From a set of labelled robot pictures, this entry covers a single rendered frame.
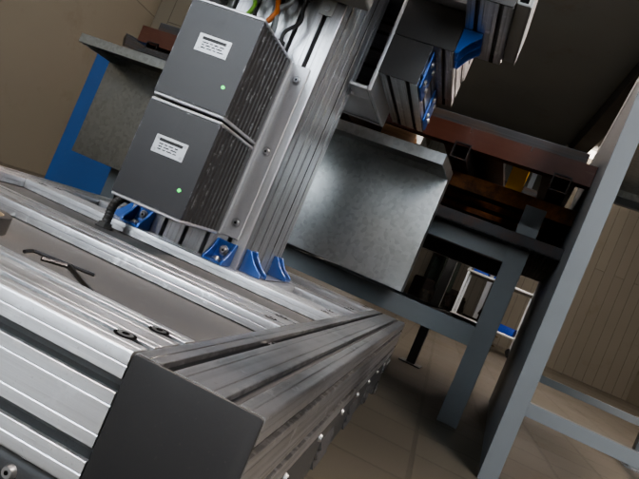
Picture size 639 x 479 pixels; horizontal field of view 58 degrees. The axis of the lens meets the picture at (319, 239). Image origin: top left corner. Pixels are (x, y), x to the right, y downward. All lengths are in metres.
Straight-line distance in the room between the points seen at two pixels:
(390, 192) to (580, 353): 7.72
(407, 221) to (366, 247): 0.14
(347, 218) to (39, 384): 1.40
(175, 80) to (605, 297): 8.64
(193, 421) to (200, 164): 0.63
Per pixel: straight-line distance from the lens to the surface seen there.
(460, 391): 1.74
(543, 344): 1.35
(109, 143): 2.18
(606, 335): 9.33
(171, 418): 0.36
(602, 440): 1.38
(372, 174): 1.73
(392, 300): 1.77
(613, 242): 9.39
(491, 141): 1.76
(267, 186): 1.07
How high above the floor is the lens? 0.33
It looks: 1 degrees up
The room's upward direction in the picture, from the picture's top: 23 degrees clockwise
